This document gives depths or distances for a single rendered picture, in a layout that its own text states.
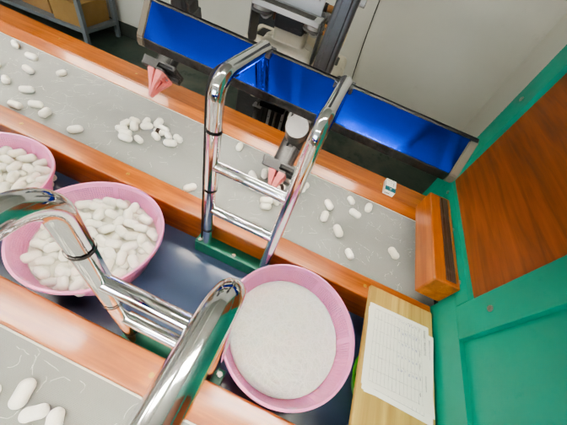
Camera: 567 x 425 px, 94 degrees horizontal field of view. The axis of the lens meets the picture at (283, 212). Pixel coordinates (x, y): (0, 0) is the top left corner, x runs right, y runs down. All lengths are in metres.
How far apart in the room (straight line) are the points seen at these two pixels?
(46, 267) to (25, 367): 0.17
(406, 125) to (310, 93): 0.17
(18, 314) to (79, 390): 0.16
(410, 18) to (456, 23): 0.32
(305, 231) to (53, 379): 0.54
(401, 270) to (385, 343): 0.24
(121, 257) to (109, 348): 0.18
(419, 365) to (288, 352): 0.26
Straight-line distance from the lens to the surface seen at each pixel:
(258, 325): 0.57
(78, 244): 0.29
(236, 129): 0.92
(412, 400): 0.62
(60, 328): 0.58
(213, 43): 0.56
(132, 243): 0.64
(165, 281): 0.67
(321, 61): 0.71
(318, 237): 0.71
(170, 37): 0.59
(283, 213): 0.46
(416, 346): 0.66
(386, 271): 0.75
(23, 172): 0.86
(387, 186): 0.91
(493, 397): 0.59
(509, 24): 2.79
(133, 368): 0.53
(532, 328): 0.57
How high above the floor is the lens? 1.28
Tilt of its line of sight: 48 degrees down
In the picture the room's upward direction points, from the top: 22 degrees clockwise
